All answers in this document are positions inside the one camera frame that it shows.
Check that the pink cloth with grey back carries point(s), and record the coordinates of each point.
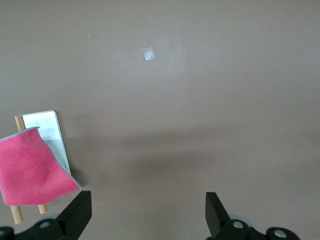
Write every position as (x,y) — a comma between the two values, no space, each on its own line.
(30,167)

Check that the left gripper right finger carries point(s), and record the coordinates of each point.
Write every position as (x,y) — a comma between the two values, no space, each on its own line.
(216,217)

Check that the clear tape piece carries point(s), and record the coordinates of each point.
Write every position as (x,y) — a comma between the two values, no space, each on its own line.
(148,54)

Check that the white rectangular tray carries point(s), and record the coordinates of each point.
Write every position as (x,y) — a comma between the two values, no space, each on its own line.
(53,132)

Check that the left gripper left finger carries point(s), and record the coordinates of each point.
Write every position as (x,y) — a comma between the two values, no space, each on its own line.
(78,212)

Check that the wooden rod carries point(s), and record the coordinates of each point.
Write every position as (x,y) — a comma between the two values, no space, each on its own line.
(42,209)

